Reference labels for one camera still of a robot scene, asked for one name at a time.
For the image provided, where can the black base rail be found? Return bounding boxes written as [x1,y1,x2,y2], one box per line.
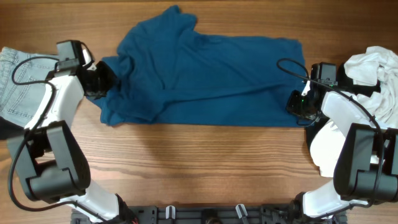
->
[70,203,347,224]

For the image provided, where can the white garment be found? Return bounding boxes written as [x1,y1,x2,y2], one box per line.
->
[308,46,397,177]

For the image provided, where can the dark garment under shorts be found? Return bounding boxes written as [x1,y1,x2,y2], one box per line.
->
[0,117,24,140]

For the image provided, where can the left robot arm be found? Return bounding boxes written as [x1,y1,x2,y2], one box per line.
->
[7,40,139,223]

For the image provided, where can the black garment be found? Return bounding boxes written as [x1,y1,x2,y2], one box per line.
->
[305,62,381,146]

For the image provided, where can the blue t-shirt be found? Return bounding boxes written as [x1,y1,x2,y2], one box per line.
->
[95,6,305,127]

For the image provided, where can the folded light denim shorts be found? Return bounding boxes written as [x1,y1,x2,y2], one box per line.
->
[1,47,56,127]

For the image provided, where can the left black cable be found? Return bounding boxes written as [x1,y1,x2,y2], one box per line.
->
[7,55,109,223]

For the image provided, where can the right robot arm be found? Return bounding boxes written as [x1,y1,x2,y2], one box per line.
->
[283,62,397,223]

